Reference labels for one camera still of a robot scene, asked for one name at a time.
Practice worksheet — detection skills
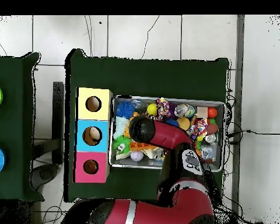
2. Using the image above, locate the cream plush toy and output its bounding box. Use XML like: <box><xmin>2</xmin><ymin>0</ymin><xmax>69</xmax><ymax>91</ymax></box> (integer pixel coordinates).
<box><xmin>115</xmin><ymin>148</ymin><xmax>165</xmax><ymax>162</ymax></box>

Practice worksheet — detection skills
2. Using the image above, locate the blue spiky rubber ball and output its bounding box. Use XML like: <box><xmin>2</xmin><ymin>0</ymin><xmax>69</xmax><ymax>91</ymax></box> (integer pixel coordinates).
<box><xmin>115</xmin><ymin>100</ymin><xmax>137</xmax><ymax>118</ymax></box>
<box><xmin>165</xmin><ymin>118</ymin><xmax>180</xmax><ymax>127</ymax></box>

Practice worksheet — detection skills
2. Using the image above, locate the colourful dotted cloth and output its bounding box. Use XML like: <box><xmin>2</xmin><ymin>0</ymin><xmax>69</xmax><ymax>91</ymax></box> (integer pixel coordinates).
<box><xmin>190</xmin><ymin>117</ymin><xmax>209</xmax><ymax>138</ymax></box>

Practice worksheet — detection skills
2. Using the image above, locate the wooden box with three holes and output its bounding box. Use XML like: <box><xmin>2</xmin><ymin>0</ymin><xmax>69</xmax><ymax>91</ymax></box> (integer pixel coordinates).
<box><xmin>73</xmin><ymin>87</ymin><xmax>114</xmax><ymax>184</ymax></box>

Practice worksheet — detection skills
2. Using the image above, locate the shallow clear mesh bin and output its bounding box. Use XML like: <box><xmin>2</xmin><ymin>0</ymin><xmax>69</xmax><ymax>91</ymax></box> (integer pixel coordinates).
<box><xmin>108</xmin><ymin>95</ymin><xmax>226</xmax><ymax>173</ymax></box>

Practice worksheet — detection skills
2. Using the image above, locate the green fuzzy ball with eye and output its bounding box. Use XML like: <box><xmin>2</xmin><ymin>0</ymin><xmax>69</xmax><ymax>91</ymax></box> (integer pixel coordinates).
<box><xmin>113</xmin><ymin>135</ymin><xmax>132</xmax><ymax>155</ymax></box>

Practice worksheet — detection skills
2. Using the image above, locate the purple spiky ball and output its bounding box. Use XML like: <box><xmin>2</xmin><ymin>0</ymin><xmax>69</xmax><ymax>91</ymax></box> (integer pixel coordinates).
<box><xmin>168</xmin><ymin>102</ymin><xmax>176</xmax><ymax>118</ymax></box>

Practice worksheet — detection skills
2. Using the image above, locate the colourful drink can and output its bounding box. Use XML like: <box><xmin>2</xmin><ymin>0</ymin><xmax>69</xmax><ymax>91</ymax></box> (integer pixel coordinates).
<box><xmin>174</xmin><ymin>103</ymin><xmax>196</xmax><ymax>118</ymax></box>

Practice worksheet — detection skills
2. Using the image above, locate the plain wooden cube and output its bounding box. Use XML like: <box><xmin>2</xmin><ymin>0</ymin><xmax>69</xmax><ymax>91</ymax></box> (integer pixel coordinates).
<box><xmin>196</xmin><ymin>106</ymin><xmax>209</xmax><ymax>118</ymax></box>

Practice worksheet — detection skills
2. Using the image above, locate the brown rubber ball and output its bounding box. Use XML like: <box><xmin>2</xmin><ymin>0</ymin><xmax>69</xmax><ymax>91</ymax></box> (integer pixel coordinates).
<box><xmin>206</xmin><ymin>123</ymin><xmax>219</xmax><ymax>135</ymax></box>

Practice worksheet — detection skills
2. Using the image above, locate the red-orange ball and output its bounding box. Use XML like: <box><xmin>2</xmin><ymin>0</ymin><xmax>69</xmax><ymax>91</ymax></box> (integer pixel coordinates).
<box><xmin>207</xmin><ymin>106</ymin><xmax>218</xmax><ymax>119</ymax></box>

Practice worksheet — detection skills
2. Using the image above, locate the black upright panel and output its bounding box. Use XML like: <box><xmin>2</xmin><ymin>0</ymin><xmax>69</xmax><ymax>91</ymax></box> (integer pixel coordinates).
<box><xmin>52</xmin><ymin>81</ymin><xmax>65</xmax><ymax>164</ymax></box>

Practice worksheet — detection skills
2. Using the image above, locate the grey floor stand base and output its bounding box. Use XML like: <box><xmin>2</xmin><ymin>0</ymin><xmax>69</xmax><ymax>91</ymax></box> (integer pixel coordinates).
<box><xmin>31</xmin><ymin>138</ymin><xmax>61</xmax><ymax>190</ymax></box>

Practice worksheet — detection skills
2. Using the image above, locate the black cable with plug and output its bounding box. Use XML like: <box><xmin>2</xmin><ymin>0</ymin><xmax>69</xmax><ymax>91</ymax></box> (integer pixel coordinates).
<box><xmin>227</xmin><ymin>129</ymin><xmax>280</xmax><ymax>145</ymax></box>

